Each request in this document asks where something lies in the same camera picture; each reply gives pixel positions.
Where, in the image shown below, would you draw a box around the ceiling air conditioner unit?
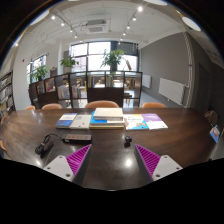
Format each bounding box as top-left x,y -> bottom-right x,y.
83,19 -> 108,35

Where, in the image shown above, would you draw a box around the large white wall radiator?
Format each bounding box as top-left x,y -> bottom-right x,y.
158,77 -> 188,107

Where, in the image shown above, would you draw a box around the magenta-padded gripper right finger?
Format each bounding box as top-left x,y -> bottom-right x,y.
134,143 -> 184,185

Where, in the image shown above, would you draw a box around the ceiling spot lights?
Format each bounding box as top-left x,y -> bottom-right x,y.
13,4 -> 144,46

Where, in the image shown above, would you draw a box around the purple and white book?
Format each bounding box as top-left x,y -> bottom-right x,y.
140,112 -> 169,131

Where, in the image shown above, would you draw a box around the blue and white book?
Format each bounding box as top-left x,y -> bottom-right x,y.
89,111 -> 125,127

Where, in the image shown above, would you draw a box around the green potted plant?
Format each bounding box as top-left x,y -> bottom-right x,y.
59,55 -> 80,74
30,64 -> 50,83
99,49 -> 126,72

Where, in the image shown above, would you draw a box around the black power strip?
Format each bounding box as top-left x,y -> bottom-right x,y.
62,133 -> 93,145

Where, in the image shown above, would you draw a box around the dark open shelf unit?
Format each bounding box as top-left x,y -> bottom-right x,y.
28,70 -> 144,109

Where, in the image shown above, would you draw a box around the blue-covered book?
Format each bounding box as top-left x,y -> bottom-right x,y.
54,112 -> 78,130

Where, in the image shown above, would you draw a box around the small white wall radiator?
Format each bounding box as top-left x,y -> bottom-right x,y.
141,74 -> 152,89

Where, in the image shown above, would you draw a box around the white-covered book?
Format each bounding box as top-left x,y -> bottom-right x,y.
69,114 -> 93,131

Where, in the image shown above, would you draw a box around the orange chairs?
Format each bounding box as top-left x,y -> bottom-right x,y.
24,100 -> 168,111

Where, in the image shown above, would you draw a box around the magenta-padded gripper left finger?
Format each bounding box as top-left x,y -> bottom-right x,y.
42,143 -> 93,185

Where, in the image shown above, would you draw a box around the black bundled power cable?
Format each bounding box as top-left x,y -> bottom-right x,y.
34,133 -> 66,156

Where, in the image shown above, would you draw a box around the tall bookshelf with books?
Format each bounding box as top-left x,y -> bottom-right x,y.
0,70 -> 16,118

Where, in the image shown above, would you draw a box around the olive-edged book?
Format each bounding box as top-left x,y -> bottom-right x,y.
88,122 -> 125,130

